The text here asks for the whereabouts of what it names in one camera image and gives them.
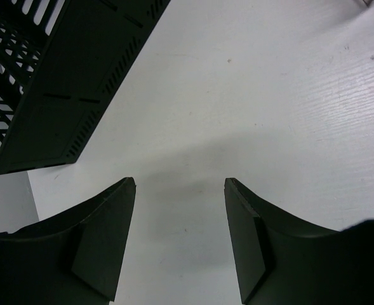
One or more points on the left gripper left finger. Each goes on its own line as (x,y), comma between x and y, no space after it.
(73,257)

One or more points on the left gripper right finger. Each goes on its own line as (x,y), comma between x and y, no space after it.
(283,259)

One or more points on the black mesh file organizer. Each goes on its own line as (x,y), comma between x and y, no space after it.
(61,63)

